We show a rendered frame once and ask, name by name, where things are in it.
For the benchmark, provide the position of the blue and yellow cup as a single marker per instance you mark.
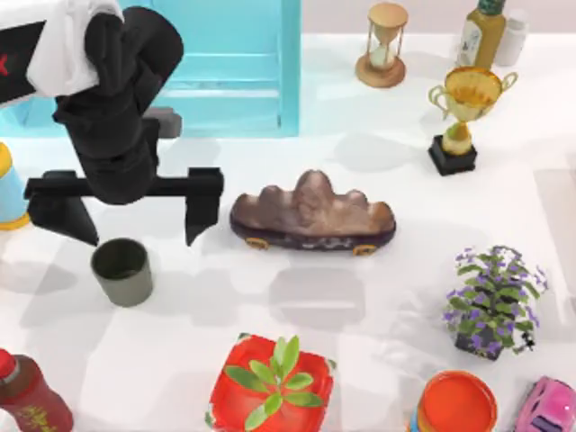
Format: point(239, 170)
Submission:
point(11, 193)

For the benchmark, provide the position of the grey rounded box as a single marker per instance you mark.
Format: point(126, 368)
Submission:
point(168, 122)

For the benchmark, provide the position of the dark grey-green cup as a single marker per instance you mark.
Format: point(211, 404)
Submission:
point(123, 279)

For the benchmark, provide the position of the brown mountain-shaped ornament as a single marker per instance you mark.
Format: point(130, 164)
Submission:
point(310, 211)

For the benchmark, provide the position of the light blue rack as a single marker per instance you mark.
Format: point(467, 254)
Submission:
point(234, 67)

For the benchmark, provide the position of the dark red bottle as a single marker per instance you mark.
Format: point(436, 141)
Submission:
point(31, 400)

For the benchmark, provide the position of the red pot with green plant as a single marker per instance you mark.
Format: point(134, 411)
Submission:
point(274, 387)

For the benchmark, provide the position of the wooden hourglass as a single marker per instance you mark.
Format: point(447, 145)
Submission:
point(382, 49)

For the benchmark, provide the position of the gold trophy with black base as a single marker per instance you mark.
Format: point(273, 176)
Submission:
point(468, 103)

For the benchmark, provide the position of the purple flower plant, black pot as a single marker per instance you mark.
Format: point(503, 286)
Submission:
point(492, 306)

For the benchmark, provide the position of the olive yellow bottle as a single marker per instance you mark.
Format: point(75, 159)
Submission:
point(481, 40)

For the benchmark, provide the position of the orange can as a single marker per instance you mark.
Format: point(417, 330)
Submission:
point(456, 402)

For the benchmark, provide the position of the white bottle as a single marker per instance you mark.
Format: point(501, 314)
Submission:
point(513, 42)

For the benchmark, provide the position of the pink toy car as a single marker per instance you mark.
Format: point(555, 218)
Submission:
point(546, 405)

